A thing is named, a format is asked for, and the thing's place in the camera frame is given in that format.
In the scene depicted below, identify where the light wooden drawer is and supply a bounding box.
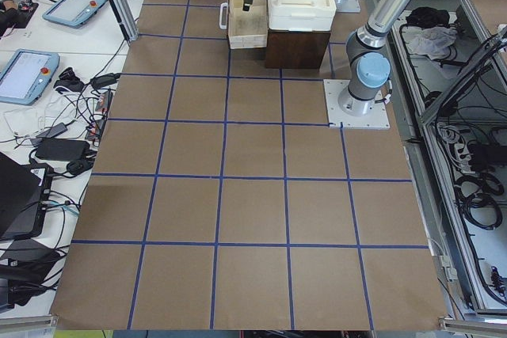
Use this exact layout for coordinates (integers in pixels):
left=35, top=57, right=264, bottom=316
left=219, top=0, right=268, bottom=50

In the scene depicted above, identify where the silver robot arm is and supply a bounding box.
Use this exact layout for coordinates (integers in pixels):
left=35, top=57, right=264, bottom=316
left=337, top=0, right=410, bottom=116

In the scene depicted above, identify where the blue teach pendant far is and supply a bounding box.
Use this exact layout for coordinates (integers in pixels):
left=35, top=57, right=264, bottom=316
left=42, top=0, right=108, bottom=28

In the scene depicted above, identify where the blue teach pendant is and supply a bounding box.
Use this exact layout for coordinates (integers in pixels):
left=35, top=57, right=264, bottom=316
left=1, top=49, right=60, bottom=105
left=42, top=0, right=108, bottom=28

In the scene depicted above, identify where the white crumpled cloth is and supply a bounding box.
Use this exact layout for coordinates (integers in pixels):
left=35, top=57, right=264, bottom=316
left=407, top=26, right=458, bottom=60

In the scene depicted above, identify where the blue teach pendant near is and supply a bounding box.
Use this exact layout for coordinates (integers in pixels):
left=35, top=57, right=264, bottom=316
left=1, top=49, right=60, bottom=105

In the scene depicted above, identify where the black power adapter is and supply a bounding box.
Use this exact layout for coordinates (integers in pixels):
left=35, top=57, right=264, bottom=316
left=35, top=138, right=90, bottom=161

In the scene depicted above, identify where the black laptop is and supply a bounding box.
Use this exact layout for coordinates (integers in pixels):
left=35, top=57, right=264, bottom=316
left=1, top=154, right=53, bottom=241

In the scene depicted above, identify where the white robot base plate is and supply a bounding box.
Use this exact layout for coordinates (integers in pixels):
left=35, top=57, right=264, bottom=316
left=323, top=79, right=390, bottom=130

